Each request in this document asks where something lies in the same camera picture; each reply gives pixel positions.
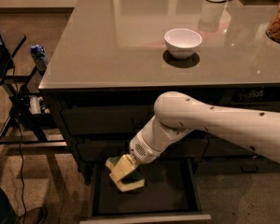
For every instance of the top left drawer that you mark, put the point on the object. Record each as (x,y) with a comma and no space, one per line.
(106,119)

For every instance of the dark trouser leg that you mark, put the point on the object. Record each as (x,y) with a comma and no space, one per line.
(0,202)

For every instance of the dark chip bag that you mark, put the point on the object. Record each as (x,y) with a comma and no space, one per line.
(257,95)

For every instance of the open bottom left drawer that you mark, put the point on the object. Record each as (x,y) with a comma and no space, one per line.
(168,197)

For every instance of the green and yellow sponge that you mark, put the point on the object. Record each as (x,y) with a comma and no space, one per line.
(130,182)

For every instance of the middle left drawer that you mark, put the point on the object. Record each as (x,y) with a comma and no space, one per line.
(103,149)

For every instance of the black side table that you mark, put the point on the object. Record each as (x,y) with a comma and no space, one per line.
(22,127)

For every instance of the middle right drawer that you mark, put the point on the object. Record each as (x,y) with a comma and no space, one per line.
(217,147)

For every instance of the bottom right drawer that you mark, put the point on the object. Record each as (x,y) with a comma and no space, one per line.
(234,166)

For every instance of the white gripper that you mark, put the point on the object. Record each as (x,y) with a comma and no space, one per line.
(139,149)

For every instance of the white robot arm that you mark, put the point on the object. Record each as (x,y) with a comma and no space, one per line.
(176,115)

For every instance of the white bowl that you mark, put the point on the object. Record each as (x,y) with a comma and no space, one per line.
(181,42)

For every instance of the brown shoe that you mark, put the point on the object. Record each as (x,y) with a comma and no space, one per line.
(33,216)

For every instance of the plastic water bottle blue cap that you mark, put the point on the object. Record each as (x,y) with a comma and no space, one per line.
(40,57)

